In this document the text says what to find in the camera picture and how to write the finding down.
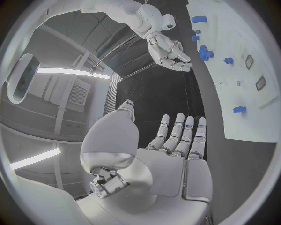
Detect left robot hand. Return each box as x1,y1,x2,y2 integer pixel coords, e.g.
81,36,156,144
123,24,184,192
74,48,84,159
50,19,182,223
76,99,214,225

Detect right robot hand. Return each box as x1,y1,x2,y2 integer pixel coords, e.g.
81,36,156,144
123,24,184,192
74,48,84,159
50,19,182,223
146,33,194,73

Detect white task board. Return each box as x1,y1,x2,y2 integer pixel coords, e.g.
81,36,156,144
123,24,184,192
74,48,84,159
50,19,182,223
185,0,280,143

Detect blue gear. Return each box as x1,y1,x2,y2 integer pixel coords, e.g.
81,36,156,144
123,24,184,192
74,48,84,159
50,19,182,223
198,45,214,62

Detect long blue cylinder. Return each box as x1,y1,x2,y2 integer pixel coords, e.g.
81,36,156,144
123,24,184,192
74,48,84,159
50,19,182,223
191,15,208,23

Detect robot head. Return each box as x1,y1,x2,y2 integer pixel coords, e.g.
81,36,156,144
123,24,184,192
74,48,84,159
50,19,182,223
6,53,41,105

